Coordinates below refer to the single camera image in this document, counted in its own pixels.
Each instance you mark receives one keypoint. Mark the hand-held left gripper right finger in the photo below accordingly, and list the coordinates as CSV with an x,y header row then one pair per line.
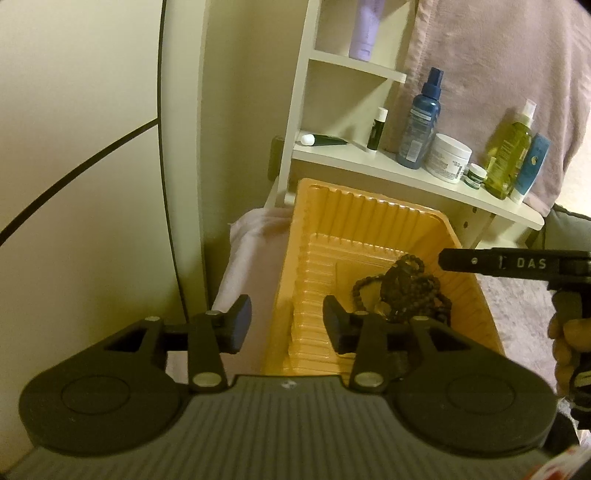
x,y
337,325

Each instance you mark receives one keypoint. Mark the cream shelf unit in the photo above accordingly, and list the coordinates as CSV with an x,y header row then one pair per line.
x,y
346,161

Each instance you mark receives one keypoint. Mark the blue and white tube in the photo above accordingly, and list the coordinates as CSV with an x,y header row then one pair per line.
x,y
528,170

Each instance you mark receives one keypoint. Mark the white cream jar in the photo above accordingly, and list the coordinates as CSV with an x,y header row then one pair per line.
x,y
447,159

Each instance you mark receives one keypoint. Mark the dark tube with white cap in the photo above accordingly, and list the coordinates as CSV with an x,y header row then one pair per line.
x,y
328,140

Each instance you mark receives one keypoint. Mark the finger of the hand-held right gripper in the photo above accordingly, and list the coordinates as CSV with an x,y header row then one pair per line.
x,y
466,261

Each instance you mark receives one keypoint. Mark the orange plastic tray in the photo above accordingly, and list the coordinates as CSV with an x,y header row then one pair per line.
x,y
351,221

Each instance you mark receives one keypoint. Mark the pink fleece blanket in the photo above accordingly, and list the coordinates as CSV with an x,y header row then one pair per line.
x,y
249,258

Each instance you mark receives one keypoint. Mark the blue spray bottle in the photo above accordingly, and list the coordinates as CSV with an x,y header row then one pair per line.
x,y
418,129

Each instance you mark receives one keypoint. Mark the green spray bottle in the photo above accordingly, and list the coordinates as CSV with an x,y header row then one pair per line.
x,y
505,161

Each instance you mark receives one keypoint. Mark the black and white lip balm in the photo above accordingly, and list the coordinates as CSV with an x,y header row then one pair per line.
x,y
376,131

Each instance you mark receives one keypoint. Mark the small green jar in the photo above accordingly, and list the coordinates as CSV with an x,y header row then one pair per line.
x,y
475,177

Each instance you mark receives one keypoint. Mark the person's right hand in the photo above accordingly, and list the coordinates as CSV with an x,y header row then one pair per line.
x,y
572,341

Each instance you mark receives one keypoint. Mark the grey cushion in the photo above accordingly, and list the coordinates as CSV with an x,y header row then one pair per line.
x,y
568,226

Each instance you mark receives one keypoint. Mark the lilac tube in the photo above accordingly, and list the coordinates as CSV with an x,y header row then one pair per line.
x,y
364,32

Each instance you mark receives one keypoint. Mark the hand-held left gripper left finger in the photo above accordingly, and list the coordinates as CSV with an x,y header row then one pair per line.
x,y
238,325

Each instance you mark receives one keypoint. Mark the pink hanging towel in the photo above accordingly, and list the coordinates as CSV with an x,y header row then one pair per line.
x,y
485,55

